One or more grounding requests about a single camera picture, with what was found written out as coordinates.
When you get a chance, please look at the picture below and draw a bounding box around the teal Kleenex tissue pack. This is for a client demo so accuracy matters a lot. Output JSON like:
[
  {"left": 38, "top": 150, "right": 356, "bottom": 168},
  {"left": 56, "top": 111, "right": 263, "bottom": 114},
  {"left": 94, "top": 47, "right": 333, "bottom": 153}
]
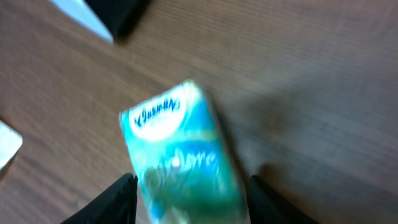
[{"left": 119, "top": 80, "right": 247, "bottom": 223}]

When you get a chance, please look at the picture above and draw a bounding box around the white barcode scanner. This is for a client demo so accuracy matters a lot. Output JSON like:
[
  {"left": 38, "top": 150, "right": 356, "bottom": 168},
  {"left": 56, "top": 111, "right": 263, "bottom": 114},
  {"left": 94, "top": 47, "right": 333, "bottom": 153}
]
[{"left": 50, "top": 0, "right": 151, "bottom": 42}]

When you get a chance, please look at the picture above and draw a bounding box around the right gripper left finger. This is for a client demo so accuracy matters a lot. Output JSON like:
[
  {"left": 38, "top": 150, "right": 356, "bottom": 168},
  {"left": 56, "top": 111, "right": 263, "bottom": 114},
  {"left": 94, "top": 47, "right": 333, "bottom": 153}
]
[{"left": 61, "top": 173, "right": 138, "bottom": 224}]

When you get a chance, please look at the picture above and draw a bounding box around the brown snack bag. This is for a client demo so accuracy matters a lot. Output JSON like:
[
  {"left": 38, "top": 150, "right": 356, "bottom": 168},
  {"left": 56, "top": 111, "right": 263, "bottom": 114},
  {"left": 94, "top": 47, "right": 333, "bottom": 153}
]
[{"left": 0, "top": 121, "right": 23, "bottom": 169}]

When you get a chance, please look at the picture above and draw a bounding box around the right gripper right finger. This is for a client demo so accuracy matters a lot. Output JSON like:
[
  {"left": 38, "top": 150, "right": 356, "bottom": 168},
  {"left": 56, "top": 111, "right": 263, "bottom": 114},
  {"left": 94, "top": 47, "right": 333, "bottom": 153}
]
[{"left": 248, "top": 175, "right": 318, "bottom": 224}]

